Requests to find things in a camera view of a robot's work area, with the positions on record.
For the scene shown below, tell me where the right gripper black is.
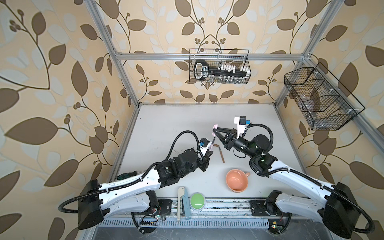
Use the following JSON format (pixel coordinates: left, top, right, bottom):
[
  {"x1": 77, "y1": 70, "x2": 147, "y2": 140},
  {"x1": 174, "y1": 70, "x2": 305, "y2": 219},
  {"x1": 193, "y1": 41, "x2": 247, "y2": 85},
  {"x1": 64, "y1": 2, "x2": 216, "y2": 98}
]
[{"x1": 214, "y1": 127, "x2": 257, "y2": 161}]

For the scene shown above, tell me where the pink pen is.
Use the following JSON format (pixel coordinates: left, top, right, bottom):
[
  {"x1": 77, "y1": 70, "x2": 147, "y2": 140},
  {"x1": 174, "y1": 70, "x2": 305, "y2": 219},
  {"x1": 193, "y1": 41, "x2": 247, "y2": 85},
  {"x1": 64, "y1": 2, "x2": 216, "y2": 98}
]
[{"x1": 209, "y1": 137, "x2": 216, "y2": 151}]

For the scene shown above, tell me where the green pen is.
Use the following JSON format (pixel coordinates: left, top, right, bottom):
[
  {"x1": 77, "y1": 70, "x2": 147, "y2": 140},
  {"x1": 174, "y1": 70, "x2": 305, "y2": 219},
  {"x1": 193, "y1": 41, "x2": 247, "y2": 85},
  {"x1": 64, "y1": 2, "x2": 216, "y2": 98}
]
[{"x1": 116, "y1": 171, "x2": 137, "y2": 181}]

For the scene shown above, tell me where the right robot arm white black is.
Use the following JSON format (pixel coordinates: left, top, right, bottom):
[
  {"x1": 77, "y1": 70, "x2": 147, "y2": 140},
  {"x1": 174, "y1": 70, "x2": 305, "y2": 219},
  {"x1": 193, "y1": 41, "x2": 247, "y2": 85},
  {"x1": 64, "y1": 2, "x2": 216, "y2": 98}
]
[{"x1": 213, "y1": 124, "x2": 376, "y2": 239}]

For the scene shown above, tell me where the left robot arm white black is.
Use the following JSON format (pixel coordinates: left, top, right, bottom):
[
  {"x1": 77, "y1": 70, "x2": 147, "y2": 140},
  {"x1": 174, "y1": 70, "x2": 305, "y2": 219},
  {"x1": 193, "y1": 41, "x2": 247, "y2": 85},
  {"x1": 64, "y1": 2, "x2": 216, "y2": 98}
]
[{"x1": 58, "y1": 138, "x2": 213, "y2": 230}]

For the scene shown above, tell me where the orange pen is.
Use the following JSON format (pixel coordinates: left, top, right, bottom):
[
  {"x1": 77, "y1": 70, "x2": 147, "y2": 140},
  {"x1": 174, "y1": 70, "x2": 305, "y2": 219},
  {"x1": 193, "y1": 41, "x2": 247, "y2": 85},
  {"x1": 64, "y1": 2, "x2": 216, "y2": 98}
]
[{"x1": 218, "y1": 146, "x2": 225, "y2": 163}]

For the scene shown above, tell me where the beige blue flat tool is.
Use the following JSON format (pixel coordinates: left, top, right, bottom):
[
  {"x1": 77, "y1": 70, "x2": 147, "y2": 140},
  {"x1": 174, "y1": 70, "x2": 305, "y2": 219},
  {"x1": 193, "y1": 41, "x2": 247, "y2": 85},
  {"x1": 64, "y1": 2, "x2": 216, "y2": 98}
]
[{"x1": 177, "y1": 187, "x2": 191, "y2": 222}]

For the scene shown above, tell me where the green round button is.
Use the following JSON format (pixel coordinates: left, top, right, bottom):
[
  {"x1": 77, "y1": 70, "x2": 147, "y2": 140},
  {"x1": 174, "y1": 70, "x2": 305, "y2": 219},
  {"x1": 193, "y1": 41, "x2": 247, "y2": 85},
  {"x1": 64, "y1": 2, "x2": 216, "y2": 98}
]
[{"x1": 190, "y1": 193, "x2": 206, "y2": 211}]

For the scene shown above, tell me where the peach ceramic mug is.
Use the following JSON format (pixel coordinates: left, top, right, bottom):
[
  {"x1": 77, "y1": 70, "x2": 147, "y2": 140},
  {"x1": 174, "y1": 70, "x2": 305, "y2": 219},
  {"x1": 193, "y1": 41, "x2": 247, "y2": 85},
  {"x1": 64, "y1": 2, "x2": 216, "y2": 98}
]
[{"x1": 226, "y1": 169, "x2": 251, "y2": 193}]

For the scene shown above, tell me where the black white remote tool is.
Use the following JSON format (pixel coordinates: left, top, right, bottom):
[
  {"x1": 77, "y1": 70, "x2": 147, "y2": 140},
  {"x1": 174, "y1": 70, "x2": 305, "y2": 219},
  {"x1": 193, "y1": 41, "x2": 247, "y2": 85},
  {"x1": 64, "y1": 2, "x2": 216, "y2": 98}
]
[{"x1": 192, "y1": 60, "x2": 251, "y2": 81}]

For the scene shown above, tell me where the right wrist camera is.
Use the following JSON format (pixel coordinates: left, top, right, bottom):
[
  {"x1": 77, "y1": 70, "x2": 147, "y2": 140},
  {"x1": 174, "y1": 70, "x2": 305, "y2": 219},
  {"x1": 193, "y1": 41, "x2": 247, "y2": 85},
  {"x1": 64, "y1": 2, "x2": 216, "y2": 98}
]
[{"x1": 234, "y1": 116, "x2": 251, "y2": 138}]

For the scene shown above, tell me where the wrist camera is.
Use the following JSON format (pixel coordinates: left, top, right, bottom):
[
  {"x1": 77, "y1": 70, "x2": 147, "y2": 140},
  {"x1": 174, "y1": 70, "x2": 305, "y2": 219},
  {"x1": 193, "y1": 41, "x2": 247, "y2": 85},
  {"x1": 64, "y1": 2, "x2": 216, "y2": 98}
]
[
  {"x1": 234, "y1": 116, "x2": 251, "y2": 138},
  {"x1": 199, "y1": 138, "x2": 210, "y2": 148}
]

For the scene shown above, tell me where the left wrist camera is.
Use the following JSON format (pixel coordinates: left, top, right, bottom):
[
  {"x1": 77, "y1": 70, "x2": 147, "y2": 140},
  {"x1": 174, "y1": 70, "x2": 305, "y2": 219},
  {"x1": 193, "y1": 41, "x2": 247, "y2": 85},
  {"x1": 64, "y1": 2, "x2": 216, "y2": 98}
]
[{"x1": 199, "y1": 138, "x2": 210, "y2": 148}]

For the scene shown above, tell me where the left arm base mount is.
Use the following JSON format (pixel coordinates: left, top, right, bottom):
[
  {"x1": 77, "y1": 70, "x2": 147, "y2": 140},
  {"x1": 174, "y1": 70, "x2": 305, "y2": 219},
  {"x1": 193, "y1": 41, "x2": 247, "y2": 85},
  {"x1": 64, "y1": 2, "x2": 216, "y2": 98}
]
[{"x1": 135, "y1": 199, "x2": 173, "y2": 216}]

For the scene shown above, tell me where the rear black wire basket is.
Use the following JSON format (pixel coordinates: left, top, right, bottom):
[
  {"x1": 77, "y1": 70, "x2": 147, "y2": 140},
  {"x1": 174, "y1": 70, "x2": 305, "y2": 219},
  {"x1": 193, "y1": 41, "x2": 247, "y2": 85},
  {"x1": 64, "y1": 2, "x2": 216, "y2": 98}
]
[{"x1": 189, "y1": 48, "x2": 252, "y2": 85}]

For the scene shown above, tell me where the black wire basket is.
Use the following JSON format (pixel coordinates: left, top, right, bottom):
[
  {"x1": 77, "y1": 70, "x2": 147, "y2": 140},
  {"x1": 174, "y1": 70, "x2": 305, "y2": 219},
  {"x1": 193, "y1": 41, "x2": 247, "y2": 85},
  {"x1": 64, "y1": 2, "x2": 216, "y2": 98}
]
[
  {"x1": 284, "y1": 63, "x2": 366, "y2": 131},
  {"x1": 189, "y1": 48, "x2": 252, "y2": 85}
]

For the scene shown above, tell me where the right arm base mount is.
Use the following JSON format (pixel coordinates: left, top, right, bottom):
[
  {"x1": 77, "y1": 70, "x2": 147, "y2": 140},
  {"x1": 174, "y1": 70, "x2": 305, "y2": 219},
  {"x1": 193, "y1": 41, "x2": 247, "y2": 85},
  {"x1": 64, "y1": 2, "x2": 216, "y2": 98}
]
[{"x1": 250, "y1": 200, "x2": 290, "y2": 218}]

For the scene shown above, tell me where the right black wire basket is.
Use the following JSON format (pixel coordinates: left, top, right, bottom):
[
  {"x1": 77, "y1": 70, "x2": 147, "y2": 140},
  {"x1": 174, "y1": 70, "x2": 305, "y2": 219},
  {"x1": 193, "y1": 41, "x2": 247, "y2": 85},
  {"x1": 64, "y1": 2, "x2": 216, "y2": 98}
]
[{"x1": 284, "y1": 63, "x2": 366, "y2": 131}]

